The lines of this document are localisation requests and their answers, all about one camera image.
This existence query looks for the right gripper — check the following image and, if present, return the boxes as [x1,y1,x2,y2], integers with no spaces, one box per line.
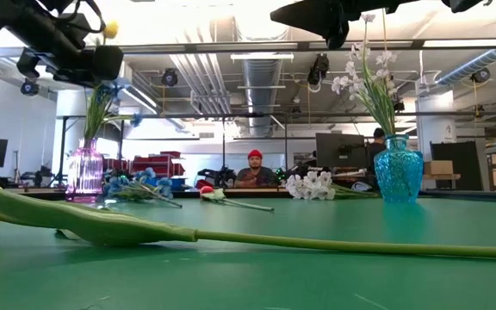
[270,0,404,51]

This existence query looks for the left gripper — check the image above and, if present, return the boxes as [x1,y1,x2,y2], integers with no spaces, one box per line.
[15,40,125,89]

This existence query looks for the blue artificial flower bunch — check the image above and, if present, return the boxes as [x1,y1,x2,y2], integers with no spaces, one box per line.
[101,166,184,209]
[82,77,144,146]

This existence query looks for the pink ribbed glass vase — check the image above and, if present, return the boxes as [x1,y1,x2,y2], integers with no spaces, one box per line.
[65,136,104,203]

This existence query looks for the white artificial flower bunch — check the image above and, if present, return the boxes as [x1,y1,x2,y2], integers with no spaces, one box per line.
[331,11,400,137]
[285,170,381,202]

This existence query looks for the red artificial tulip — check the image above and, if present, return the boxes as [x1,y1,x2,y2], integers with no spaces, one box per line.
[199,184,275,213]

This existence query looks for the blue textured glass vase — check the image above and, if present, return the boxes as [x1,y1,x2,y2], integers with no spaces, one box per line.
[373,133,425,203]

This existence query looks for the white round column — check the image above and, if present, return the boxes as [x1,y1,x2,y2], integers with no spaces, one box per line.
[52,89,93,173]

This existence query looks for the red storage bins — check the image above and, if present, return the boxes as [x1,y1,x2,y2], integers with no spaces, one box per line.
[101,150,187,177]

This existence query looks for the blue storage bin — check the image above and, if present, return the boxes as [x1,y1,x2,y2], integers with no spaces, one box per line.
[168,176,189,191]

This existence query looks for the white square column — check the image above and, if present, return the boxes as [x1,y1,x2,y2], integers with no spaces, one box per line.
[415,88,456,161]

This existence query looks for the brown cardboard box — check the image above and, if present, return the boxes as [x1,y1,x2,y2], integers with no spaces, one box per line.
[423,159,455,176]

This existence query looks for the large black panel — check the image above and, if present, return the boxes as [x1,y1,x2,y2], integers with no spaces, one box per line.
[429,139,490,191]

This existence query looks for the green table mat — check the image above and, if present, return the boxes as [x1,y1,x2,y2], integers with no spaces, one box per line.
[0,194,496,310]

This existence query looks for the black hanging cable reel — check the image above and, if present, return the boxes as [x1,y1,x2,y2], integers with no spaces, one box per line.
[470,67,492,84]
[307,53,331,86]
[161,68,179,88]
[19,77,40,97]

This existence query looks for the yellow hanging cord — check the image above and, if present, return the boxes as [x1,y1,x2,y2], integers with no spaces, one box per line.
[382,7,394,135]

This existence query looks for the black metal rack frame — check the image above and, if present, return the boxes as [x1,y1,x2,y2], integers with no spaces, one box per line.
[56,112,290,190]

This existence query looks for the silver round ceiling duct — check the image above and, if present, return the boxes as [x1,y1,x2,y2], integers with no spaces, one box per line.
[241,58,284,137]

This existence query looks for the silver corrugated ceiling duct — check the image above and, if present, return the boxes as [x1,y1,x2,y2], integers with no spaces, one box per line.
[435,48,496,86]

